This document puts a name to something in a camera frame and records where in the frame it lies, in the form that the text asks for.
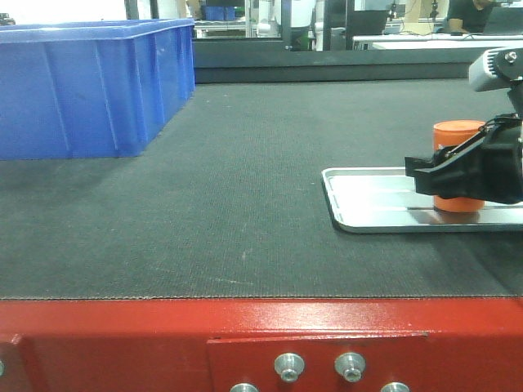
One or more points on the white background table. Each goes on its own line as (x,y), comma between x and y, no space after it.
(433,41)

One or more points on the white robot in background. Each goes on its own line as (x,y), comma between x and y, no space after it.
(298,23)

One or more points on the blue crate on belt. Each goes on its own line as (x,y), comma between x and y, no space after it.
(92,89)

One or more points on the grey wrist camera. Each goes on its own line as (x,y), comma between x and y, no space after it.
(496,68)

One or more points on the seated person in black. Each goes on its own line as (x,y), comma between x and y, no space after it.
(468,16)

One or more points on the silver metal tray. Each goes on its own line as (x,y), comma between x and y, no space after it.
(382,200)

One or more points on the red conveyor frame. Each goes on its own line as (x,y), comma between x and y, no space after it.
(442,344)

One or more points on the black conveyor belt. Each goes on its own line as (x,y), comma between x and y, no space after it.
(227,202)

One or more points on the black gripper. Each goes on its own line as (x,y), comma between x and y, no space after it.
(486,166)

